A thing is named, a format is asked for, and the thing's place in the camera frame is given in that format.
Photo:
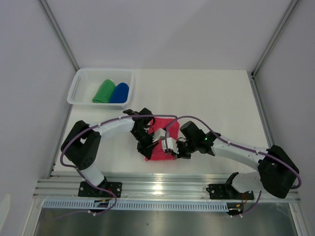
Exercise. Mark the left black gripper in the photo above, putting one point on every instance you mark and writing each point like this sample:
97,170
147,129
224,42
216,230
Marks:
146,149

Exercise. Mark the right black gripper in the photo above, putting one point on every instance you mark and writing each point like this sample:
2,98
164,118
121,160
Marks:
181,155

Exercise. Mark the pink towel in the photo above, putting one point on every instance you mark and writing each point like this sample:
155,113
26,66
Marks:
158,153

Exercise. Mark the blue towel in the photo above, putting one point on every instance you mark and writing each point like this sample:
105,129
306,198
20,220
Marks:
120,93

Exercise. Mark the green towel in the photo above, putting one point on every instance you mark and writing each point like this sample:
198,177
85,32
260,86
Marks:
104,92

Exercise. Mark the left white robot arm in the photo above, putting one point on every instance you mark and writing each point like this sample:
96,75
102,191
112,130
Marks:
82,143

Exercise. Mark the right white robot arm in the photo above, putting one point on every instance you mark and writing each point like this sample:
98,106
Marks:
274,171

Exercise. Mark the white plastic basket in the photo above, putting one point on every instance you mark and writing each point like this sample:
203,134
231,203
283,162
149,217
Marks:
87,81

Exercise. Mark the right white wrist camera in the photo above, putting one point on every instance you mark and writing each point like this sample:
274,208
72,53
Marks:
169,145

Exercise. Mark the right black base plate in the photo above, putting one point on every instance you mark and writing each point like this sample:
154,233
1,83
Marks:
225,192

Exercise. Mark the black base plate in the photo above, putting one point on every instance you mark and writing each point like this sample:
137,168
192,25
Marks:
86,190
225,192

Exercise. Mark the aluminium front rail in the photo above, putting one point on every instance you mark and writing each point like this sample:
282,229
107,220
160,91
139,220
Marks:
147,187

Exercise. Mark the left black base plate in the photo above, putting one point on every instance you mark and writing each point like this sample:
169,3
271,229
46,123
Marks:
86,190

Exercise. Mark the white slotted cable duct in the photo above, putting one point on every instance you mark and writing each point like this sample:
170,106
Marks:
139,205

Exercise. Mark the left aluminium corner post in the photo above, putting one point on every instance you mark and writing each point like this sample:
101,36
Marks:
52,20

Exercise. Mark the aluminium corner post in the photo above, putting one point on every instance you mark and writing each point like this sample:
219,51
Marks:
280,27
52,20

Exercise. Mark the right aluminium corner post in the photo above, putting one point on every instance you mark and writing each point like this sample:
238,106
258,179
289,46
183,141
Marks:
280,27

